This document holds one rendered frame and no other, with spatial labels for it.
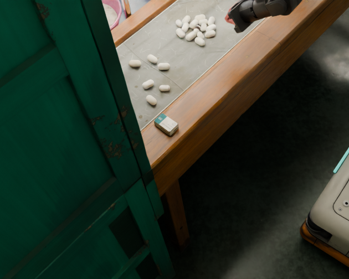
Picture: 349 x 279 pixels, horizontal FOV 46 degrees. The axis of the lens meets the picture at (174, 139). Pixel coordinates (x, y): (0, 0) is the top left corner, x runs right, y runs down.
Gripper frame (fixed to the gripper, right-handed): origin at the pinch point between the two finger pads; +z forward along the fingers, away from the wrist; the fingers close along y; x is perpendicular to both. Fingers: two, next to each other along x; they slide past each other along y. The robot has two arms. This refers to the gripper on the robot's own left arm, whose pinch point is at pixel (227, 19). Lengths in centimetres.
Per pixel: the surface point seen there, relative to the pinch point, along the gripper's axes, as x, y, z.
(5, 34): -27, 62, -44
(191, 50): 3.4, 7.6, 14.0
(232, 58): 10.7, 4.4, 1.8
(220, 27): 3.8, -6.1, 13.8
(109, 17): -18.4, 12.5, 40.7
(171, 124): 11.1, 34.5, -2.2
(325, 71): 68, -76, 54
